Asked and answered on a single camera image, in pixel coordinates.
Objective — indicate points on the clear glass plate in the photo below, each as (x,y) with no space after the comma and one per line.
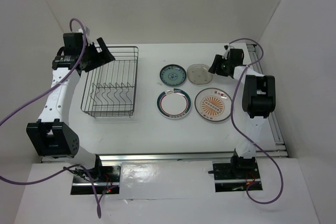
(198,74)

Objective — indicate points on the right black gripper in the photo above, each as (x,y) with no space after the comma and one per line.
(218,60)

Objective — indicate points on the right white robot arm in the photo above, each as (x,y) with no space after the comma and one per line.
(258,101)

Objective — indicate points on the orange sunburst plate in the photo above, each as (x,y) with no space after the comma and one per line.
(213,104)

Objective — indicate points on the grey wire dish rack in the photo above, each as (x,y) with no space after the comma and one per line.
(110,90)

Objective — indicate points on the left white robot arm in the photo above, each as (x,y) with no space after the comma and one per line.
(51,134)

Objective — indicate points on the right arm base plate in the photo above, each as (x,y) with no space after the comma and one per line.
(226,181)

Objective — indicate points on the blue patterned plate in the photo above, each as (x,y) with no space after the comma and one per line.
(173,75)

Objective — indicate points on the green red rimmed plate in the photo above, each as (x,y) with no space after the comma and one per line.
(174,104)

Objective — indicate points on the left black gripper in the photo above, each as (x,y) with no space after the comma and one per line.
(101,57)

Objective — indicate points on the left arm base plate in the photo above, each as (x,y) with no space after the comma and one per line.
(108,180)

